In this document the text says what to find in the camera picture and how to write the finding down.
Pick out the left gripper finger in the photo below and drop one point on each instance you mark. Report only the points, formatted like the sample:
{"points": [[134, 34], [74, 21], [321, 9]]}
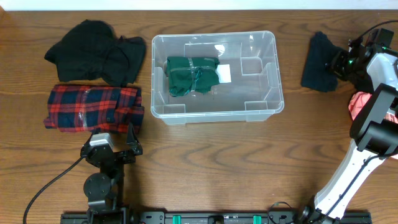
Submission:
{"points": [[131, 139], [93, 132]]}

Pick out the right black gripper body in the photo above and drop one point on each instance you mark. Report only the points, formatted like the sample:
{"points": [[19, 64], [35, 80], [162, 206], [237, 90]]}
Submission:
{"points": [[342, 66]]}

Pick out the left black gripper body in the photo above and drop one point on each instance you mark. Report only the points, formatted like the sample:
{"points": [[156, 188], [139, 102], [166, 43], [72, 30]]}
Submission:
{"points": [[115, 154]]}

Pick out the dark navy garment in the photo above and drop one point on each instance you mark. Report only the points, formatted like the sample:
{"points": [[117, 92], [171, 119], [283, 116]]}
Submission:
{"points": [[316, 75]]}

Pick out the pink shirt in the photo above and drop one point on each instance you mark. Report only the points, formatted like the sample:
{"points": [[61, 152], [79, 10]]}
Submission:
{"points": [[359, 100]]}

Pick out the dark green garment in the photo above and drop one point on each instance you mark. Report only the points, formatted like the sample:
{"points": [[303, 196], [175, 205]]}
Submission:
{"points": [[191, 74]]}

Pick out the black taped garment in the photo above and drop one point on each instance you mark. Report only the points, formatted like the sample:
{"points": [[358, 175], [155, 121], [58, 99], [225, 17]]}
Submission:
{"points": [[364, 85]]}

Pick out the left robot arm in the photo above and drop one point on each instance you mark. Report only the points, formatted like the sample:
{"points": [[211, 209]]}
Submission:
{"points": [[104, 189]]}

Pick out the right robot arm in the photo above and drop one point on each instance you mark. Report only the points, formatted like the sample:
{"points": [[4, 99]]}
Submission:
{"points": [[371, 66]]}

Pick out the red navy plaid shirt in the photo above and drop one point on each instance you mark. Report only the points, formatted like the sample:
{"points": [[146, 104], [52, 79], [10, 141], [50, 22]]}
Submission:
{"points": [[76, 108]]}

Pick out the black crumpled garment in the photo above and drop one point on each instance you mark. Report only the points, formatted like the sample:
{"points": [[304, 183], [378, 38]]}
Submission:
{"points": [[91, 51]]}

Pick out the clear plastic storage bin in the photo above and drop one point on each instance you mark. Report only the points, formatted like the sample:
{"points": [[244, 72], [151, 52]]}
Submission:
{"points": [[254, 94]]}

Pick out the white label in bin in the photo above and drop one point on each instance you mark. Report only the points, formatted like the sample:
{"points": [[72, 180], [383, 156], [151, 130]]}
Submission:
{"points": [[224, 73]]}

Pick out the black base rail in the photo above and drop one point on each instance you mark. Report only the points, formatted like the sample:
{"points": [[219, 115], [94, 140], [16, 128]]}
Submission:
{"points": [[281, 216]]}

